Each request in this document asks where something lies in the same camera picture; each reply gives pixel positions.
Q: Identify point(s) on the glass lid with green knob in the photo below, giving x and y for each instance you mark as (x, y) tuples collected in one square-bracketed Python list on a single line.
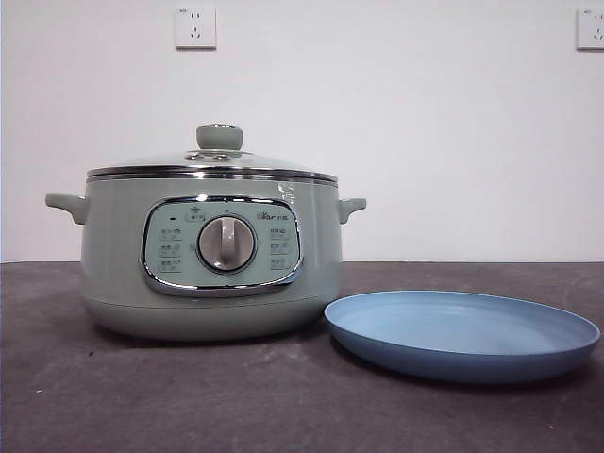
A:
[(218, 138)]

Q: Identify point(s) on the blue round plate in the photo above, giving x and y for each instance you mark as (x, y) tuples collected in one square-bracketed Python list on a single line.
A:
[(453, 330)]

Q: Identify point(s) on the pale green electric steamer pot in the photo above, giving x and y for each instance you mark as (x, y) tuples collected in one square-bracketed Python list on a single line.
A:
[(118, 264)]

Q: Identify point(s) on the white wall socket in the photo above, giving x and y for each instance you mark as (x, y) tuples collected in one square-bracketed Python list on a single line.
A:
[(592, 29), (196, 28)]

